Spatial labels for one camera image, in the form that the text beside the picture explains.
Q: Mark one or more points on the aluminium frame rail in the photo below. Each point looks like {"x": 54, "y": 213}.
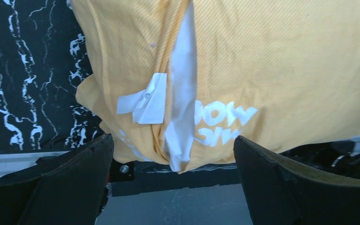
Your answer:
{"x": 13, "y": 162}

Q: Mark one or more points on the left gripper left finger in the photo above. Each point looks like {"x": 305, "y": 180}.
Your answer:
{"x": 70, "y": 189}

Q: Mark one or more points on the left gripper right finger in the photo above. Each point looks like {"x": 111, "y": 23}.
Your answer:
{"x": 282, "y": 191}

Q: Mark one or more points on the yellow and blue pillowcase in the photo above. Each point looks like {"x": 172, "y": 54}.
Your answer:
{"x": 282, "y": 73}

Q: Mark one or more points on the white pillow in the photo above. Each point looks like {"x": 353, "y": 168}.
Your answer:
{"x": 147, "y": 106}

